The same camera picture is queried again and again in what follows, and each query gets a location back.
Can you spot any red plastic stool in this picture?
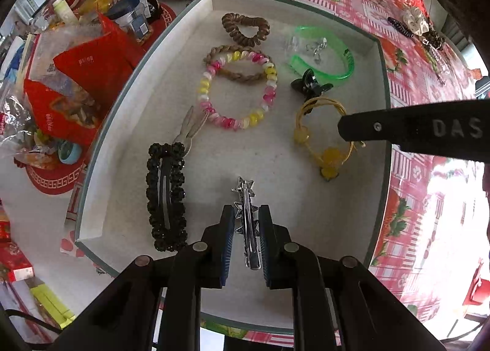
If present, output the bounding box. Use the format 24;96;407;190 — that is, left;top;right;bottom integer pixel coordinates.
461;257;488;315

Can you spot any clear earring packet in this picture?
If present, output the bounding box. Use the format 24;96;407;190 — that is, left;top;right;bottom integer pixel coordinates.
285;31;330;64

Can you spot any green plastic bracelet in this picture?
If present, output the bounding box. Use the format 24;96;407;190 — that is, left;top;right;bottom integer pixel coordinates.
288;25;356;87

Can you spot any black claw clip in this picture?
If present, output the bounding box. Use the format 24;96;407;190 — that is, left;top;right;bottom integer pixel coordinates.
290;68;334;101

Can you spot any black spiral hair tie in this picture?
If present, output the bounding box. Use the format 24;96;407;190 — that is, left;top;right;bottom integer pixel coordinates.
386;16;416;38

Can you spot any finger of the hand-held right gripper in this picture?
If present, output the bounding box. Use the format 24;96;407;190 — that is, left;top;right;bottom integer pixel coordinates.
337;100;490;163

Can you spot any clear bead bracelet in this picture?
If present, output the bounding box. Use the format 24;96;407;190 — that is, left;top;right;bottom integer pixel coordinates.
425;47;450;85

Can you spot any leopard print scrunchie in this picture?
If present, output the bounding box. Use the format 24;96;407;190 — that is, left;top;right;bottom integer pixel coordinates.
421;27;447;51

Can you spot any red box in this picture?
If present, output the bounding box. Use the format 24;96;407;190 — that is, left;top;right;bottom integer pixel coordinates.
0;240;35;283

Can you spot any red round mat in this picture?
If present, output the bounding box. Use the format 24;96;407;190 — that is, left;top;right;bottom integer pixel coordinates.
15;161;90;195

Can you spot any blue lid jar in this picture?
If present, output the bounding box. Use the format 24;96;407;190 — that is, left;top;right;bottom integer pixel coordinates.
105;0;154;43

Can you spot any white green bottle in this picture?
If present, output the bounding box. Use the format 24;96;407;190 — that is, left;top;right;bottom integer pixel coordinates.
53;0;79;24

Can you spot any blue tape roll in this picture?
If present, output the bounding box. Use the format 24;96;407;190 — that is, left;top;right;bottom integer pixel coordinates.
57;140;83;166

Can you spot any white scrunchie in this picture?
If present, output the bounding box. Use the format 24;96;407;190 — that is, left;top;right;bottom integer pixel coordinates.
400;6;431;36

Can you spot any black beaded hair clip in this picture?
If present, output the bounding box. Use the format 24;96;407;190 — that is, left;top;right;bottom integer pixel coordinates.
145;142;189;253

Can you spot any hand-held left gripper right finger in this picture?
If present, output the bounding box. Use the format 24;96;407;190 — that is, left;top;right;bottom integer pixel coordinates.
258;204;447;351

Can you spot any silver star hair clip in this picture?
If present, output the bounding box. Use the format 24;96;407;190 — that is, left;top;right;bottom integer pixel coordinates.
231;177;263;270

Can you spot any pink yellow spiral bracelet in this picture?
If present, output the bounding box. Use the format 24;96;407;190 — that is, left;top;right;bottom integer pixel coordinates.
197;50;278;130

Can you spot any brown braided hair tie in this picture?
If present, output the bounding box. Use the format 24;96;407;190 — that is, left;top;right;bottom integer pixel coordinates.
202;45;269;86

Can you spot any white jewellery box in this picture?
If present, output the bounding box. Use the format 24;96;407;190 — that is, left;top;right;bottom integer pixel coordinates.
74;0;393;334

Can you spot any beige hair clip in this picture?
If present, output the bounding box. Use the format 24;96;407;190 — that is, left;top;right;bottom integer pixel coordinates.
172;105;209;154

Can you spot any yellow green box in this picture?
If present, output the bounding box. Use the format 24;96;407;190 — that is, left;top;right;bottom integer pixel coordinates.
30;284;77;330

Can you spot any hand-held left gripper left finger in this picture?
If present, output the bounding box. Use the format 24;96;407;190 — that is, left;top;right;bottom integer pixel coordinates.
50;205;236;351

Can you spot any red snack bag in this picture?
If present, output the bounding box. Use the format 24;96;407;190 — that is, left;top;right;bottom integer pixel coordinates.
24;79;104;147

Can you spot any yellow flower hair tie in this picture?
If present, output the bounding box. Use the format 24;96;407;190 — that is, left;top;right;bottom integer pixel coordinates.
294;96;366;182

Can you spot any brown spiral hair tie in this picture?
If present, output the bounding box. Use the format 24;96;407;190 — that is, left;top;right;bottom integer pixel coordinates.
221;12;271;46

